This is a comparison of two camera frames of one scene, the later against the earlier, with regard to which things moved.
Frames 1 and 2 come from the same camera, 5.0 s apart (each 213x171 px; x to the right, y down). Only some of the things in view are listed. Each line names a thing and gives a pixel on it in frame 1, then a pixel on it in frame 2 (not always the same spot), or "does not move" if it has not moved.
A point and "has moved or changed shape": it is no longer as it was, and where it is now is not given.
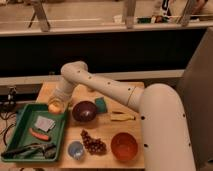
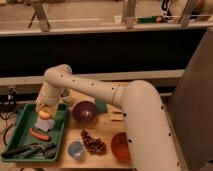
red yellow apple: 56,109 has moved or changed shape
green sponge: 101,106 does not move
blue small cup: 75,149 does not move
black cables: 7,110 does not move
